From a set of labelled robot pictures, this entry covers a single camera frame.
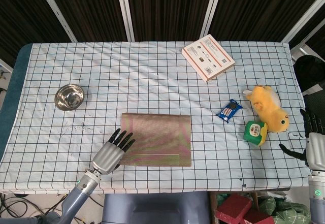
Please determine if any brown woven placemat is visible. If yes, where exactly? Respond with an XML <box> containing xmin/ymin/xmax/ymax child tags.
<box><xmin>119</xmin><ymin>113</ymin><xmax>192</xmax><ymax>168</ymax></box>

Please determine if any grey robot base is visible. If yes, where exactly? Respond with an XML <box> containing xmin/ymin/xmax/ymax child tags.
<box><xmin>101</xmin><ymin>192</ymin><xmax>211</xmax><ymax>224</ymax></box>

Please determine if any stainless steel bowl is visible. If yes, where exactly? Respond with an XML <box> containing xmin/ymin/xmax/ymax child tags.
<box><xmin>54</xmin><ymin>83</ymin><xmax>85</xmax><ymax>112</ymax></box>

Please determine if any yellow plush duck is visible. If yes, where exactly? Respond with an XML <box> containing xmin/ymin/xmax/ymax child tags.
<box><xmin>243</xmin><ymin>85</ymin><xmax>290</xmax><ymax>133</ymax></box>

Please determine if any white box with orange stripes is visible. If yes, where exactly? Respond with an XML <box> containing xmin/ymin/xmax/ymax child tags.
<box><xmin>181</xmin><ymin>34</ymin><xmax>236</xmax><ymax>83</ymax></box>

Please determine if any teal padded table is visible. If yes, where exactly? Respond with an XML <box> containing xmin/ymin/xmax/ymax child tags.
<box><xmin>0</xmin><ymin>43</ymin><xmax>34</xmax><ymax>158</ymax></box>

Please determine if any blue cookie packet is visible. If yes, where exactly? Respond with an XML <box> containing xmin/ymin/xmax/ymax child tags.
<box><xmin>216</xmin><ymin>99</ymin><xmax>244</xmax><ymax>124</ymax></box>

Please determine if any white shelf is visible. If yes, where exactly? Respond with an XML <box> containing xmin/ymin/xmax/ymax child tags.
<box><xmin>0</xmin><ymin>58</ymin><xmax>14</xmax><ymax>92</ymax></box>

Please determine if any green and yellow pack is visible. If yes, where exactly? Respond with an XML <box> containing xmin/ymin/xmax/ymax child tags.
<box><xmin>243</xmin><ymin>120</ymin><xmax>269</xmax><ymax>147</ymax></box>

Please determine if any white partition post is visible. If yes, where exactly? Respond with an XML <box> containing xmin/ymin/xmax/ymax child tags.
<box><xmin>34</xmin><ymin>0</ymin><xmax>78</xmax><ymax>43</ymax></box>
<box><xmin>280</xmin><ymin>0</ymin><xmax>325</xmax><ymax>44</ymax></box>
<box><xmin>114</xmin><ymin>0</ymin><xmax>135</xmax><ymax>42</ymax></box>
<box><xmin>199</xmin><ymin>0</ymin><xmax>225</xmax><ymax>39</ymax></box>

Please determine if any small red box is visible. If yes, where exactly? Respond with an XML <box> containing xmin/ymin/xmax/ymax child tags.
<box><xmin>242</xmin><ymin>208</ymin><xmax>275</xmax><ymax>224</ymax></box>

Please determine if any black chair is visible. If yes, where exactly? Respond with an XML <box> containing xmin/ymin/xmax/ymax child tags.
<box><xmin>293</xmin><ymin>55</ymin><xmax>325</xmax><ymax>97</ymax></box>

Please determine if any green patterned cloth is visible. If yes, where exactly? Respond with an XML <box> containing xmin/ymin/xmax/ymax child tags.
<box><xmin>257</xmin><ymin>196</ymin><xmax>312</xmax><ymax>224</ymax></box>

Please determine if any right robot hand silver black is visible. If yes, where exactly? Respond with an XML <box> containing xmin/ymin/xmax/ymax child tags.
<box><xmin>279</xmin><ymin>108</ymin><xmax>325</xmax><ymax>171</ymax></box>

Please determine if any large red box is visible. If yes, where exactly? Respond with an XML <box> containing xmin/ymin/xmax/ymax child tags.
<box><xmin>215</xmin><ymin>193</ymin><xmax>252</xmax><ymax>224</ymax></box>

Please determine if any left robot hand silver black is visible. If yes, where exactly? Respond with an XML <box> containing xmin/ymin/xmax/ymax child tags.
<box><xmin>91</xmin><ymin>129</ymin><xmax>137</xmax><ymax>176</ymax></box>

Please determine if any white black checked tablecloth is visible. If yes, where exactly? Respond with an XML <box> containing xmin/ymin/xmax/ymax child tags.
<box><xmin>0</xmin><ymin>41</ymin><xmax>315</xmax><ymax>194</ymax></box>

